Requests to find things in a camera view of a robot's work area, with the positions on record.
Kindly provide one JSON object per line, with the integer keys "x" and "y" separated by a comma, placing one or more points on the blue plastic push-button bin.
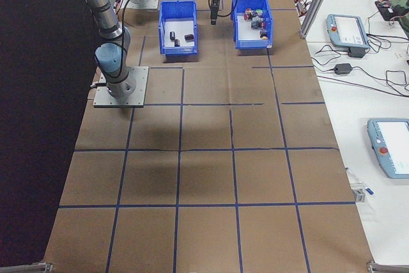
{"x": 252, "y": 44}

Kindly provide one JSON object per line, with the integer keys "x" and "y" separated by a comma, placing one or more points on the blue plastic battery bin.
{"x": 179, "y": 50}

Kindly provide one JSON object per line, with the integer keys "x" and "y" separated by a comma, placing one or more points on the black cylindrical battery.
{"x": 172, "y": 35}
{"x": 189, "y": 36}
{"x": 177, "y": 42}

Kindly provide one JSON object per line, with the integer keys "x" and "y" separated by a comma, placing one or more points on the small grey adapter box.
{"x": 303, "y": 7}

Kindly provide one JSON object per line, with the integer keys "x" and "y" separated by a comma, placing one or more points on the small grey cardboard box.
{"x": 359, "y": 196}

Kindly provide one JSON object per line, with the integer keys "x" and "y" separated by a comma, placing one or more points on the red mushroom emergency stop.
{"x": 248, "y": 15}

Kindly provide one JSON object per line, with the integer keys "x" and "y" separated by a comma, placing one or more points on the grey teach pendant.
{"x": 393, "y": 148}
{"x": 346, "y": 30}

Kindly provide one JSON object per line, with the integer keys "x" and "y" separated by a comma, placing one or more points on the black power adapter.
{"x": 343, "y": 68}

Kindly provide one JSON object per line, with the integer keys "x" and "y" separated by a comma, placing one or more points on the small black adapter block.
{"x": 356, "y": 53}

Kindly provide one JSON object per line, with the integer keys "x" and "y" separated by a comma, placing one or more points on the white side table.
{"x": 351, "y": 110}

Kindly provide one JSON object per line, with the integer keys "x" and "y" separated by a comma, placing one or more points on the black electronics board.
{"x": 385, "y": 9}

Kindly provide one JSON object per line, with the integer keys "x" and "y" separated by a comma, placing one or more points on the white pen with blue cap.
{"x": 369, "y": 190}

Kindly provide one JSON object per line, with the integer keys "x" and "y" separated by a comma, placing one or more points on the black switch with red button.
{"x": 255, "y": 24}

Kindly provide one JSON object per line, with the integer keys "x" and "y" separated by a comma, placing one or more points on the green push button switch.
{"x": 262, "y": 12}

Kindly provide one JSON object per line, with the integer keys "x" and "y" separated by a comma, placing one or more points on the yellow push button switch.
{"x": 264, "y": 32}

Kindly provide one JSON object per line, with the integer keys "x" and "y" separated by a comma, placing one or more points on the aluminium profile post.
{"x": 316, "y": 1}

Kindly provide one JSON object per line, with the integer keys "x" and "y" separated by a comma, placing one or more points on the black frame cover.
{"x": 32, "y": 94}

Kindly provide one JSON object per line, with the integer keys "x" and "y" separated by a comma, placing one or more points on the metal table frame bracket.
{"x": 32, "y": 268}
{"x": 386, "y": 268}

